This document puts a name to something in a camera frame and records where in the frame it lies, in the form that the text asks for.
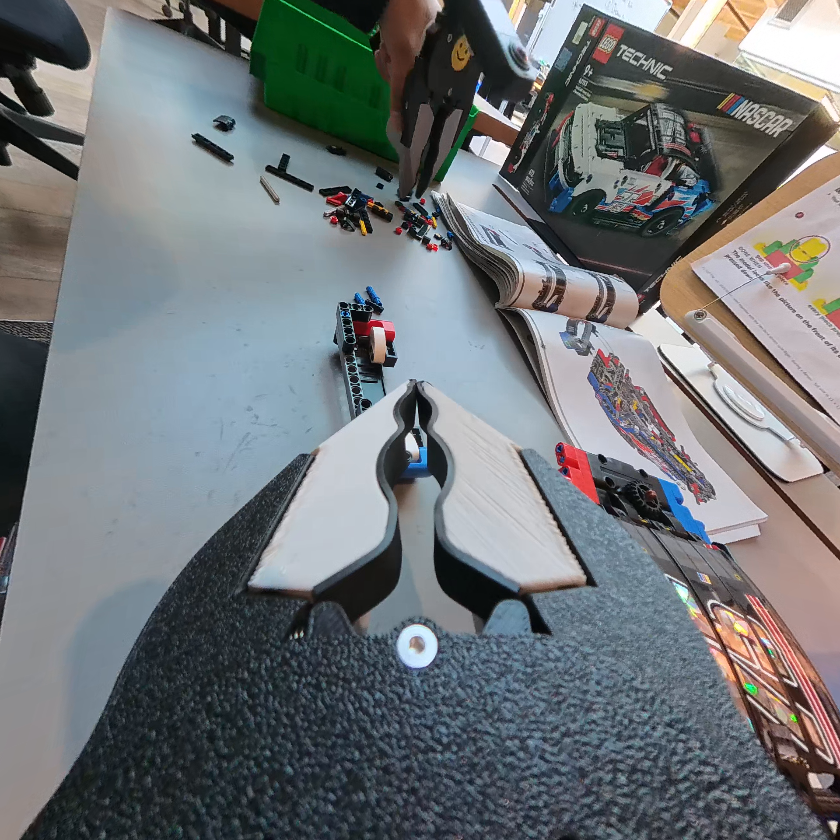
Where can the person's black clothing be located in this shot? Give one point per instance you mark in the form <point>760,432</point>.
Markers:
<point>16,420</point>

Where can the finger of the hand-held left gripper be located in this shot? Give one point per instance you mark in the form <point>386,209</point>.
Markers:
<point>453,145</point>
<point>414,151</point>

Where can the open instruction booklet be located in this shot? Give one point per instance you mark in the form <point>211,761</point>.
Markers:
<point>617,420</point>

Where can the white stand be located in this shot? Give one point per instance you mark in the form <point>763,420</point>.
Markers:
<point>748,407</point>

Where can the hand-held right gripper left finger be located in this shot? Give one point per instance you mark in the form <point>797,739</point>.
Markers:
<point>328,519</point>

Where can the toy set box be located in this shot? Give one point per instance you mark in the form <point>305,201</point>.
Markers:
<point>617,250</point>

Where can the black office chair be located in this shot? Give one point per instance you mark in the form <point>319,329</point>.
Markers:
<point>40,33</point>

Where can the green storage bin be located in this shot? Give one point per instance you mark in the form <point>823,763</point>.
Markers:
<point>315,72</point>

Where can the grey desk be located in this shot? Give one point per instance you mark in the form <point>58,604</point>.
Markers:
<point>171,368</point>

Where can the person's left hand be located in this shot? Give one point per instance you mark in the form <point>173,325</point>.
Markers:
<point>400,33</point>

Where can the small toy brick assembly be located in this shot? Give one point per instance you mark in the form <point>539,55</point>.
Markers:
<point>365,348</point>

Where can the pile of small brick pieces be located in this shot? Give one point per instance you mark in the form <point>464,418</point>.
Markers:
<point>348,208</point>

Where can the red black toy race car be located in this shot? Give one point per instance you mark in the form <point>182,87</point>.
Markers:
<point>735,617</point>

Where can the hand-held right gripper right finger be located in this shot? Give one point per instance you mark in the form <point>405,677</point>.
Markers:
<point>512,519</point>

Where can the printed paper sheet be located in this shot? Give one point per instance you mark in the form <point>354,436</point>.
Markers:
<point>788,315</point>

